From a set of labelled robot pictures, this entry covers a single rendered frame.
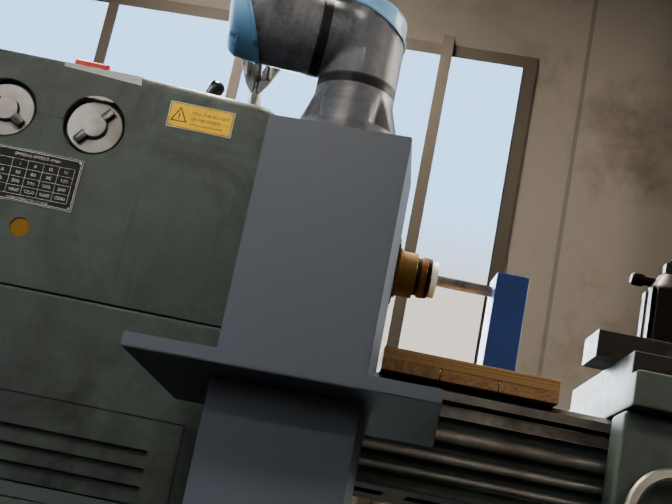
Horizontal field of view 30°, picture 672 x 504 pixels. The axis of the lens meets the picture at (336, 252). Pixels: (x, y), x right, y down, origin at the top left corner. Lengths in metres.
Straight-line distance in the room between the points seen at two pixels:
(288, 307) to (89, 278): 0.50
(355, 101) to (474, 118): 2.78
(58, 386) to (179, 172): 0.40
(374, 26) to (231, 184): 0.41
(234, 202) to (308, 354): 0.50
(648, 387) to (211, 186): 0.77
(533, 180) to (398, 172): 2.81
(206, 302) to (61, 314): 0.23
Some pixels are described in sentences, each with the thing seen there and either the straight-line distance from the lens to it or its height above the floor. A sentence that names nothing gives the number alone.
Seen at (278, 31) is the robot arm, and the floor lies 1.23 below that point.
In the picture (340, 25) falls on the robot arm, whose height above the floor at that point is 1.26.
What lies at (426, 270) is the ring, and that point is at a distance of 2.28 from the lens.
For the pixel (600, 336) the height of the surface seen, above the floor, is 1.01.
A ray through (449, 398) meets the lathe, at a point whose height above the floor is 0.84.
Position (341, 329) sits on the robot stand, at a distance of 1.63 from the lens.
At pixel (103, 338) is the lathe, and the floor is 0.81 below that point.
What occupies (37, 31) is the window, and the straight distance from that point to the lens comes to 4.86.
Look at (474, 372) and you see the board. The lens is 2.11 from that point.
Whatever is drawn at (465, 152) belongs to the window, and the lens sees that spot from 4.48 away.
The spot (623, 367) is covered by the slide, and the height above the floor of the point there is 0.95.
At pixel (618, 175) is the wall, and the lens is 4.53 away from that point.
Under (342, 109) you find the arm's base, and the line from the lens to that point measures 1.76.
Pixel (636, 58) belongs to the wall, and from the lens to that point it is 4.72.
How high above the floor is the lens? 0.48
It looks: 15 degrees up
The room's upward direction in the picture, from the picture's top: 11 degrees clockwise
